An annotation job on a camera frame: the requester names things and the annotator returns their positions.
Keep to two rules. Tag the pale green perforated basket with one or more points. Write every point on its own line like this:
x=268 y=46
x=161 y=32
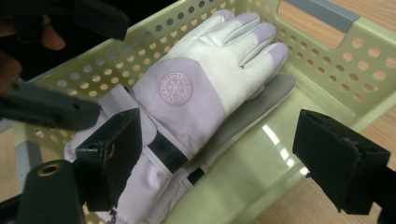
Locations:
x=327 y=81

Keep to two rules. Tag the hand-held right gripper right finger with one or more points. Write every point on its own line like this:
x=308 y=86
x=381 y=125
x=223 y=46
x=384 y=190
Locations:
x=339 y=161

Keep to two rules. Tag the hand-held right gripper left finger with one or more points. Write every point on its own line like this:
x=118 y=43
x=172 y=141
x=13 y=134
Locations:
x=109 y=161

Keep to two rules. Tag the lilac and white ski glove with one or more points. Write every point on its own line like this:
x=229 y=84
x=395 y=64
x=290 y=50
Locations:
x=193 y=102
x=249 y=105

